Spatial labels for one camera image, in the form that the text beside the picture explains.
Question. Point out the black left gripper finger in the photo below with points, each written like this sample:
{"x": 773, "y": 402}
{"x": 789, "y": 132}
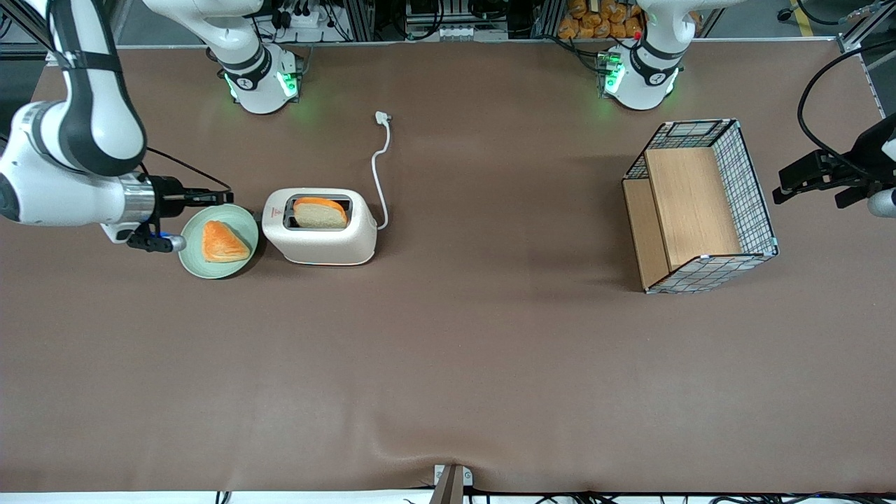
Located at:
{"x": 805, "y": 170}
{"x": 784, "y": 194}

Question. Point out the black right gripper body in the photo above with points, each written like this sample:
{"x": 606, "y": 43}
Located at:
{"x": 166, "y": 195}

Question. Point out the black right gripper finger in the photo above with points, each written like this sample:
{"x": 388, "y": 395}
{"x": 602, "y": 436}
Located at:
{"x": 213, "y": 201}
{"x": 204, "y": 192}

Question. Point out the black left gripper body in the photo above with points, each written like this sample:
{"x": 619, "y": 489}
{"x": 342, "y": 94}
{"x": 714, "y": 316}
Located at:
{"x": 862, "y": 162}

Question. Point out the white toaster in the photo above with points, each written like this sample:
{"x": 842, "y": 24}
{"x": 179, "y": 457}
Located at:
{"x": 329, "y": 241}

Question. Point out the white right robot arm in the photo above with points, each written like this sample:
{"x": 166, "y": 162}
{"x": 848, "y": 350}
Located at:
{"x": 91, "y": 126}

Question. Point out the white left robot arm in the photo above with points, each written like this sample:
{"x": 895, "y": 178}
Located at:
{"x": 640, "y": 77}

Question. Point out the orange triangular pastry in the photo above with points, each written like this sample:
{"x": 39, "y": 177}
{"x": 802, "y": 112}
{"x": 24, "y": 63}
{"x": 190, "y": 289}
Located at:
{"x": 222, "y": 243}

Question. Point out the pale green plate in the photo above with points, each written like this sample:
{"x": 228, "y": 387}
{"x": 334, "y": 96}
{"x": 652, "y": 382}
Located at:
{"x": 196, "y": 262}

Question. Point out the bread slice with orange crust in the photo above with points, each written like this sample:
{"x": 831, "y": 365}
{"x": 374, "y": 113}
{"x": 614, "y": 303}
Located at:
{"x": 318, "y": 213}

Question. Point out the white power strip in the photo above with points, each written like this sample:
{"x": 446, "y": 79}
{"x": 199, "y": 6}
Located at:
{"x": 304, "y": 19}

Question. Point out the pile of bread rolls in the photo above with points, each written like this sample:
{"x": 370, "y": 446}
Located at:
{"x": 595, "y": 21}

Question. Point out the white terminal block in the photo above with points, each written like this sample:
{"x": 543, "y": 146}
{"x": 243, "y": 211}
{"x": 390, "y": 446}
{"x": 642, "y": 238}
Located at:
{"x": 470, "y": 33}

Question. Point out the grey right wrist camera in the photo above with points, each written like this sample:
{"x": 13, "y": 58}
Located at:
{"x": 166, "y": 243}

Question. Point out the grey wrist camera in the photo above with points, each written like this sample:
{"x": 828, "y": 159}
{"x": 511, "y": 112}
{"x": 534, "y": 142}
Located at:
{"x": 883, "y": 203}
{"x": 166, "y": 243}

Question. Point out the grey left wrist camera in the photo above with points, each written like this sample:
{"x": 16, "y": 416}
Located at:
{"x": 883, "y": 203}

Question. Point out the aluminium frame profile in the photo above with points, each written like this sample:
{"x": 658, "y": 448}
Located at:
{"x": 864, "y": 21}

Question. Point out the metal table edge bracket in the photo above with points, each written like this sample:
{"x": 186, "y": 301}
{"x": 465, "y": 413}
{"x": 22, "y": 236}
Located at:
{"x": 451, "y": 481}

